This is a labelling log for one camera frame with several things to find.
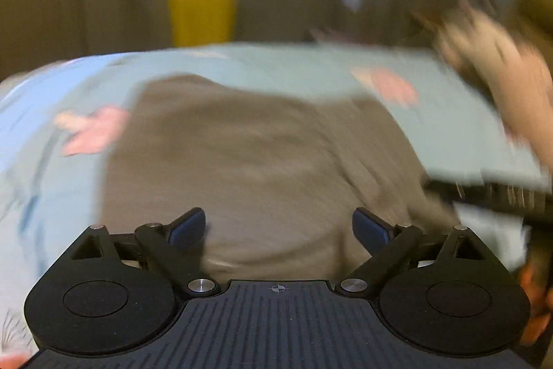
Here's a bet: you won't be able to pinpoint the light blue printed bed sheet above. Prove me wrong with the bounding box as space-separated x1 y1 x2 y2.
0 41 553 369

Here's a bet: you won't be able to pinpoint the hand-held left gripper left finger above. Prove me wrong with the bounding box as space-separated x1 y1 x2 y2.
71 207 219 295

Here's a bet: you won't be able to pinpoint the person's right hand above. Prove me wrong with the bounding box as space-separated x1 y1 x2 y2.
517 265 553 349

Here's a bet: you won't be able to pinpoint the cream and pink plush toy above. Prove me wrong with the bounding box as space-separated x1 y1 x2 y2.
433 0 553 173

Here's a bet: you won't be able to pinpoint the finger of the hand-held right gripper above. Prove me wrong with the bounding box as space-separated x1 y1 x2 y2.
425 178 491 206

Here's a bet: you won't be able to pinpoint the grey pants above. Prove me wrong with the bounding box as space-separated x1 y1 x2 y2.
101 74 461 283

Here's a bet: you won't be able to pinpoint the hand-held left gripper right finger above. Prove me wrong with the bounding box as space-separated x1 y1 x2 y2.
338 207 491 296

